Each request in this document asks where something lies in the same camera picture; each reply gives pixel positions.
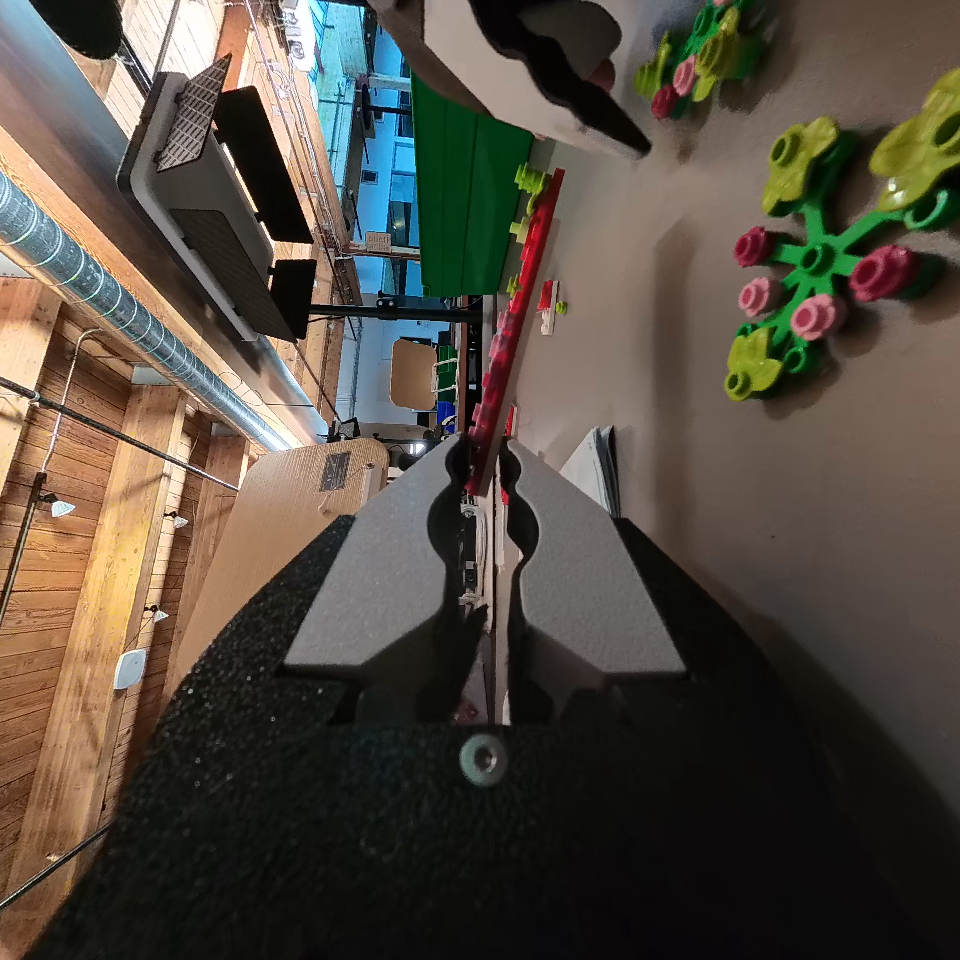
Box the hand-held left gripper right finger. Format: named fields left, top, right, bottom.
left=498, top=437, right=688, bottom=702

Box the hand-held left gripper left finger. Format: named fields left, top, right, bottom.
left=283, top=433, right=483, bottom=687

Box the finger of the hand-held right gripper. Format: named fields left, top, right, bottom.
left=523, top=0, right=625, bottom=82
left=367, top=0, right=654, bottom=161

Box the red lego heart assembly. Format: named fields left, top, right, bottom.
left=465, top=165, right=569, bottom=519

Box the lego flower cluster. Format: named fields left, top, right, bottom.
left=633, top=0, right=775, bottom=121
left=723, top=71, right=960, bottom=404

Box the small white red lego piece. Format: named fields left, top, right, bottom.
left=535, top=279, right=570, bottom=337

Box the tan cardboard board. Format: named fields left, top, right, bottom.
left=161, top=438, right=391, bottom=699

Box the green plastic bin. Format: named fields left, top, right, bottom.
left=411, top=75, right=536, bottom=298

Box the open instruction booklet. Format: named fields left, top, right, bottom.
left=558, top=425, right=623, bottom=521

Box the black stand pole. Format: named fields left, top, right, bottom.
left=306, top=294, right=483, bottom=325

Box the ceiling air conditioning unit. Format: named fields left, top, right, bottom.
left=116, top=54, right=318, bottom=343

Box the black ceiling rail pipe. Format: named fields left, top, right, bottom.
left=0, top=375, right=243, bottom=494

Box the silver ventilation duct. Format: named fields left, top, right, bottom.
left=0, top=168, right=303, bottom=453

